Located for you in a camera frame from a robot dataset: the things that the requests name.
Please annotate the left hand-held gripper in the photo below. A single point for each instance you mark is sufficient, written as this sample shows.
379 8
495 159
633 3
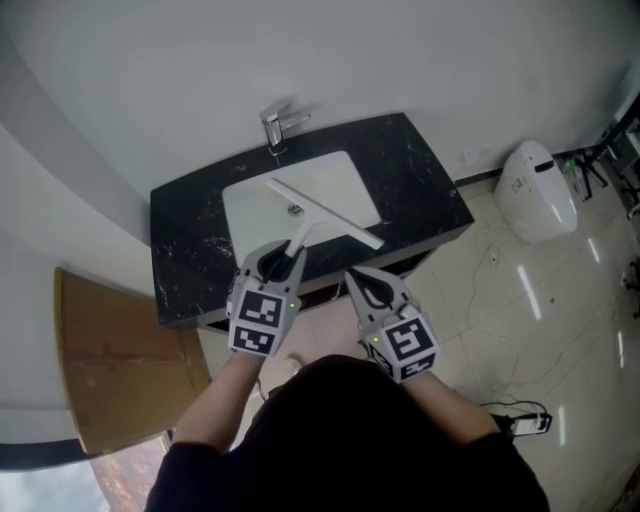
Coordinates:
255 320

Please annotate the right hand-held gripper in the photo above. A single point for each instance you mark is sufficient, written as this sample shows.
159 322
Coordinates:
405 345

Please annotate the white squeegee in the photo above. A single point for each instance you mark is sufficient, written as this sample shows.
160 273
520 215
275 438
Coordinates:
325 212

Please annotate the person's right forearm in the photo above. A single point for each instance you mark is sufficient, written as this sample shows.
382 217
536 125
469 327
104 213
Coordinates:
445 405

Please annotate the person's left forearm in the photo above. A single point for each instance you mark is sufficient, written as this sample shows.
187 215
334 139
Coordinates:
220 405

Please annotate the white sink basin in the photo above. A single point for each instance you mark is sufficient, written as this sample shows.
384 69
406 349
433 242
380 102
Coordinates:
260 215

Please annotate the chrome sink drain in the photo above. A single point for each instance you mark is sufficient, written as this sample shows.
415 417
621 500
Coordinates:
295 209

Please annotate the person's white shoe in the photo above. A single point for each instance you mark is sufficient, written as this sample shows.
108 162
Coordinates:
295 364

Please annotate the black marble vanity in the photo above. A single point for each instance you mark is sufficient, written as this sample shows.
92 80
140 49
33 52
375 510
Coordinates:
400 165

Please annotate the chrome faucet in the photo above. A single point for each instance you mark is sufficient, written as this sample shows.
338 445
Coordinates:
274 131

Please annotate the person's black shirt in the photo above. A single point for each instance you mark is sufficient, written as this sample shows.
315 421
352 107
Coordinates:
350 440

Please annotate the brown cardboard sheet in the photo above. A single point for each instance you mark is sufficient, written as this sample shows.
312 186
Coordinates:
125 360

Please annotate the white toilet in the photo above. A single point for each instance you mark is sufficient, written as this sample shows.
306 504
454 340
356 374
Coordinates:
535 200

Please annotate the black tripod stand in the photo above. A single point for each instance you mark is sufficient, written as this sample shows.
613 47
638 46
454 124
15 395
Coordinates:
595 172

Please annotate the dark glass door frame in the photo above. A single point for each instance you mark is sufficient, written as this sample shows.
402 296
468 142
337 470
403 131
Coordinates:
75 450

